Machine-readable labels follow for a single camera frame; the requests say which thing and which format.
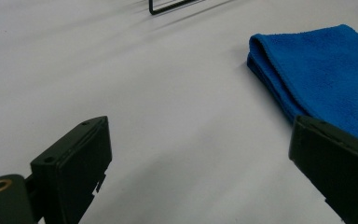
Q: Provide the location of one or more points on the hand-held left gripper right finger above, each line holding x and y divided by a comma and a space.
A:
335, 168

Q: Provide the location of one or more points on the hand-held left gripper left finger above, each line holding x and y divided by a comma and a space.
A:
71, 168

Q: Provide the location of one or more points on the blue towel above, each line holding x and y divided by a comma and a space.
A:
320, 68

